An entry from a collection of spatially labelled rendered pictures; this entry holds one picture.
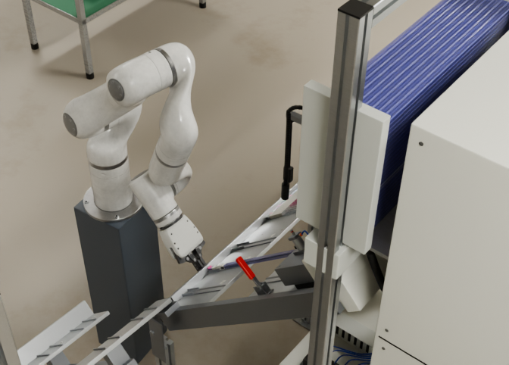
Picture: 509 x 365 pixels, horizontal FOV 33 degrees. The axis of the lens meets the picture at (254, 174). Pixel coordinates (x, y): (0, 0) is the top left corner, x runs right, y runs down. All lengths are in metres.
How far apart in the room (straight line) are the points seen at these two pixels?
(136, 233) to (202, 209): 0.96
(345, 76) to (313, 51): 3.23
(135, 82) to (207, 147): 1.93
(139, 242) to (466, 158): 1.59
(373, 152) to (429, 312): 0.36
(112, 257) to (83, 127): 0.54
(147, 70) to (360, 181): 0.75
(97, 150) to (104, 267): 0.48
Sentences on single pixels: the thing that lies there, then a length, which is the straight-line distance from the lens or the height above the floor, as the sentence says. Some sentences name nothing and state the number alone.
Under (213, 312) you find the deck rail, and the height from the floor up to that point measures 0.89.
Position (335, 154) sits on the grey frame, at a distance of 1.48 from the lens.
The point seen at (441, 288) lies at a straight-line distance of 1.59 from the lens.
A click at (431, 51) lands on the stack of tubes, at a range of 1.68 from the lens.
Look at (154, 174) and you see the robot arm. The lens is 2.27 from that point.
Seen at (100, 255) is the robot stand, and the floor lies 0.52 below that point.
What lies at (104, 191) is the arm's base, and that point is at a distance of 2.62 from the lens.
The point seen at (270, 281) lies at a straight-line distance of 2.08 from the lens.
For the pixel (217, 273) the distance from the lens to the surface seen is 2.41.
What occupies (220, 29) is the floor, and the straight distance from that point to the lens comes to 4.75.
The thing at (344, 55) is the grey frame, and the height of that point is 1.82.
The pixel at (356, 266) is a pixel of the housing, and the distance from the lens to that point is 1.81.
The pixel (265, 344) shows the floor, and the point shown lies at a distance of 3.20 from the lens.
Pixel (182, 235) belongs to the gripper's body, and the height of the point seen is 0.81.
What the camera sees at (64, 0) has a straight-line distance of 4.41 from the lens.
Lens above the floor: 2.58
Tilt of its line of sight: 43 degrees down
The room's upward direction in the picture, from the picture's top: 1 degrees clockwise
